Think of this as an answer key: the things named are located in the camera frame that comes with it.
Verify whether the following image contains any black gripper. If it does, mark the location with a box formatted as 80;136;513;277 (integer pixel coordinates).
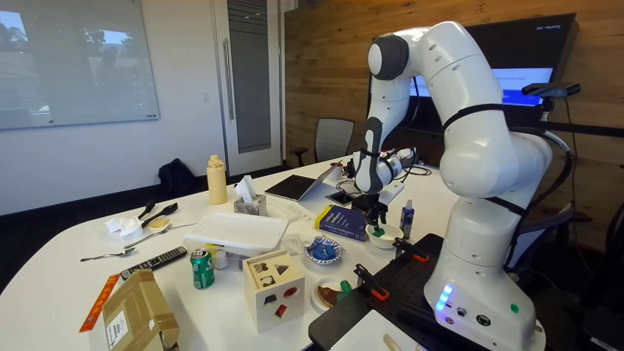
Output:
357;187;394;230

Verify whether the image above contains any white bowl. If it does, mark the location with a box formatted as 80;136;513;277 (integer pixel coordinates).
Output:
365;222;406;251

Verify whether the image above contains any blue patterned small bowl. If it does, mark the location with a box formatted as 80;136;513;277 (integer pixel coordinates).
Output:
302;234;345;267

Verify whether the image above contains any blue hand sanitizer bottle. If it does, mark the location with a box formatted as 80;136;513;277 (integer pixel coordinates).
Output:
400;199;417;244

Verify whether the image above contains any blue textbook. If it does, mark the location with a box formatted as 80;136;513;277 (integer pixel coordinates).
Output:
314;203;371;244

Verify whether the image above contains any black orange clamp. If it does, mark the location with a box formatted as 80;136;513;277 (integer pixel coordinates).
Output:
390;236;433;267
351;261;394;304

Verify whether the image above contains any brown wooden block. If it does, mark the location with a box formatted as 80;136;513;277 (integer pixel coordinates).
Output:
318;285;345;308

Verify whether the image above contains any silver laptop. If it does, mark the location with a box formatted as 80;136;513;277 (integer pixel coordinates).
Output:
263;162;347;205

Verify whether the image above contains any grey office chair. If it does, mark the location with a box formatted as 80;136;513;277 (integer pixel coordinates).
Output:
289;115;357;168

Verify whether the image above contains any small white plate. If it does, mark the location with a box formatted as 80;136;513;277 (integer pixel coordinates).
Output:
310;275;359;314

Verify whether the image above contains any large white paper sheet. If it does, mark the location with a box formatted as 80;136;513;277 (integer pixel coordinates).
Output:
330;308;427;351

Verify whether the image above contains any grey tissue box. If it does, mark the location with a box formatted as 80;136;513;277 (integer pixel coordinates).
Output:
232;173;269;218

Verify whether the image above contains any wooden shape sorter cube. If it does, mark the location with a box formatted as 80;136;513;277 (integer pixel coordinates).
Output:
240;248;308;335

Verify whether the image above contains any clear container white lid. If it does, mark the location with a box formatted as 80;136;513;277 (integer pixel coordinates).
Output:
181;210;293;269

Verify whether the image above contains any cream plastic bottle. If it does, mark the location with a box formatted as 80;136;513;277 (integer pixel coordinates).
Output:
205;152;230;207

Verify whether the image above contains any green soda can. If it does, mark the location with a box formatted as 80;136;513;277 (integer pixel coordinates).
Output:
189;246;216;290

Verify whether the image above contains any white door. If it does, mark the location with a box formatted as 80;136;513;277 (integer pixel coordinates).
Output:
213;0;285;175

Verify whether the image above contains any black spatula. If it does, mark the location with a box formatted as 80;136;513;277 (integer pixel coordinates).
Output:
138;201;179;230

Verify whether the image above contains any wooden spoon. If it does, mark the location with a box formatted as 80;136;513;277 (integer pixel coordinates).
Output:
144;216;174;236

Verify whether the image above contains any black remote control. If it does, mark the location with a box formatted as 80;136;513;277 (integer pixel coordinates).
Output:
117;244;189;281

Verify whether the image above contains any crumpled white napkin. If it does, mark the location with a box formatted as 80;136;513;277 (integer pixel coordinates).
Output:
103;214;144;242

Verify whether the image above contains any brown cardboard box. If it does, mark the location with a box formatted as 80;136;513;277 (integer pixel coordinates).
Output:
99;269;181;351

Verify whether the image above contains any metal spoon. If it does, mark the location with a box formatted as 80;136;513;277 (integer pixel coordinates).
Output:
78;230;164;263

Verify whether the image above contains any orange ruler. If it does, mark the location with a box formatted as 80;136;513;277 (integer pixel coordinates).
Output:
78;271;123;335

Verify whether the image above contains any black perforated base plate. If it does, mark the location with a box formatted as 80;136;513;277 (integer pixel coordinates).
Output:
306;232;456;351

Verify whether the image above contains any large wall monitor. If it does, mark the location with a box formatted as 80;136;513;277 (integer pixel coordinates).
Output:
408;12;579;132

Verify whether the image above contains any wall whiteboard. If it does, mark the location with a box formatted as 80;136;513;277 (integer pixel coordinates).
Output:
0;0;162;132

